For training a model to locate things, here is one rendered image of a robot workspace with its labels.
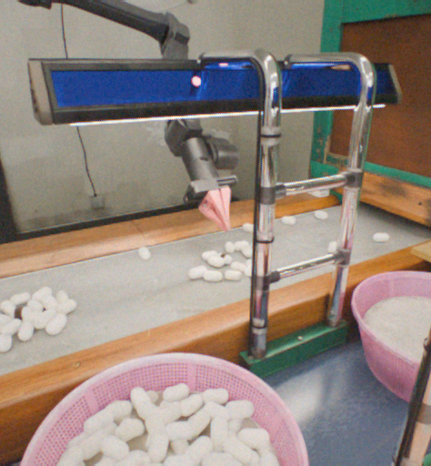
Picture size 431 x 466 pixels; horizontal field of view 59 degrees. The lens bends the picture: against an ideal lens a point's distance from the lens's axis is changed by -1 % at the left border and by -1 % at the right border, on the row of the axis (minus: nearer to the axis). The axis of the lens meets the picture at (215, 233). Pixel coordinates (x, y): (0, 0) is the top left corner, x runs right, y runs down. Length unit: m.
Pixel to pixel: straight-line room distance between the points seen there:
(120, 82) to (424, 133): 0.70
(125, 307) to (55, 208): 2.16
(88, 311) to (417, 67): 0.85
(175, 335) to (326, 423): 0.23
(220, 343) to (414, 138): 0.68
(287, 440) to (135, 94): 0.43
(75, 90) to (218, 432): 0.42
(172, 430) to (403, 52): 0.90
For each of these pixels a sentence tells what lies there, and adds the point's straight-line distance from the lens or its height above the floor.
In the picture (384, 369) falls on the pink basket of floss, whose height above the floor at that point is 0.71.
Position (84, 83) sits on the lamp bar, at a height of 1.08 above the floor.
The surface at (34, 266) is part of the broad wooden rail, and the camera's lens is 0.82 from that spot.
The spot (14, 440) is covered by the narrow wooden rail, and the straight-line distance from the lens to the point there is 0.54.
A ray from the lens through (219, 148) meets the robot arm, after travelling 0.82.
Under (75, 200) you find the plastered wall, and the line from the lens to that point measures 2.78.
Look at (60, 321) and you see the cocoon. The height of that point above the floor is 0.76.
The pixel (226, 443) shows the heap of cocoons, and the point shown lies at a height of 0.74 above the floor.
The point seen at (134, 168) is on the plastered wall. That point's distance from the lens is 2.83.
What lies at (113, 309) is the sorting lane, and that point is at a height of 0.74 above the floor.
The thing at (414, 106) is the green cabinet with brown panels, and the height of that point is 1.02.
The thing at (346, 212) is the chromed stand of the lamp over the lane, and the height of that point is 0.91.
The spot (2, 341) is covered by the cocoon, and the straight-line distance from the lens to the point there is 0.61.
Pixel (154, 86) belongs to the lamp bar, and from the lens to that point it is 0.53.
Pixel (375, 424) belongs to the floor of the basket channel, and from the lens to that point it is 0.59.
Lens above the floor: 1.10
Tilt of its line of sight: 23 degrees down
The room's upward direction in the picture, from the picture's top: straight up
